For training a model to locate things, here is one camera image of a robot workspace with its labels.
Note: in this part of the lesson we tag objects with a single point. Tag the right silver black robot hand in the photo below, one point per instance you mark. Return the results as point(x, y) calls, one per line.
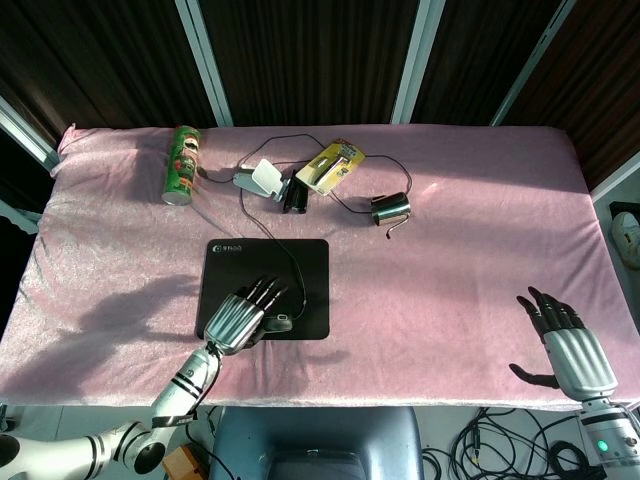
point(570, 350)

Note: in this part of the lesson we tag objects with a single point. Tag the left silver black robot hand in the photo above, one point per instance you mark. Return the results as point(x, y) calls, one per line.
point(240, 320)

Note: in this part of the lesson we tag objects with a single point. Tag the black computer mouse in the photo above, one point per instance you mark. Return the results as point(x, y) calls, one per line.
point(278, 322)

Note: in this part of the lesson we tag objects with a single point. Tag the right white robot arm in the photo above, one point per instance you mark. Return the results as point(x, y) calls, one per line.
point(606, 435)

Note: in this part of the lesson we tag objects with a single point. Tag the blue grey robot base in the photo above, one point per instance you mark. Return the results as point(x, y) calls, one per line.
point(315, 445)

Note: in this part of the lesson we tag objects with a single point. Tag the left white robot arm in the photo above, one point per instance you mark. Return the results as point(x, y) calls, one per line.
point(150, 425)

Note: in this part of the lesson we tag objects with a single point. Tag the black mouse pad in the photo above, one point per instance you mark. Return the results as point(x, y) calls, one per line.
point(300, 270)

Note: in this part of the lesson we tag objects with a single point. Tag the white round object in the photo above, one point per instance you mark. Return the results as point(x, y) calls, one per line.
point(628, 235)

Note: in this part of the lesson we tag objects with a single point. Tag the white folding phone stand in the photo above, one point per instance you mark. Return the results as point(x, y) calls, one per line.
point(260, 179)

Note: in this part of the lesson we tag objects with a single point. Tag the brown wooden block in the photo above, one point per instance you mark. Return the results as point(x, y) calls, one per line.
point(179, 464)

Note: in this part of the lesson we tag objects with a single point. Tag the pink velvet table cloth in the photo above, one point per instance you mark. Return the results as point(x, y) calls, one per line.
point(400, 300)

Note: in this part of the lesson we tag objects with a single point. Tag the green chips can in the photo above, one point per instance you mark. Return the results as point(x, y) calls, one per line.
point(182, 166)

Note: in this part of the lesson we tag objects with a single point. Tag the yellow blister pack tool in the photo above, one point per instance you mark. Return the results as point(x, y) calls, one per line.
point(331, 166)

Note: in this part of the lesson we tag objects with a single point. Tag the stainless steel cup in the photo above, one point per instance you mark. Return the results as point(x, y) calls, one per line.
point(391, 208)

